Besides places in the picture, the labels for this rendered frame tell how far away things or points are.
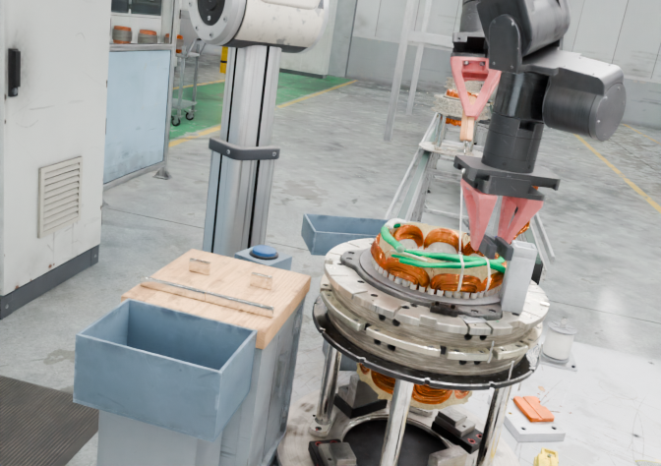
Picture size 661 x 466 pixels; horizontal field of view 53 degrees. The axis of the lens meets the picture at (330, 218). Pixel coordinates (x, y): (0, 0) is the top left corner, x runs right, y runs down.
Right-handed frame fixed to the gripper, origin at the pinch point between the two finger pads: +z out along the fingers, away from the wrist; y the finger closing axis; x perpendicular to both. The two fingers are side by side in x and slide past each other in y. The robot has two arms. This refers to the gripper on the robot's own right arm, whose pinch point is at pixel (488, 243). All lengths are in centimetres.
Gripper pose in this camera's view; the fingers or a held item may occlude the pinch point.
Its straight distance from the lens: 77.1
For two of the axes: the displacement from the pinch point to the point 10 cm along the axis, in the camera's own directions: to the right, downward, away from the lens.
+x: -1.1, -3.2, 9.4
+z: -1.5, 9.4, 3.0
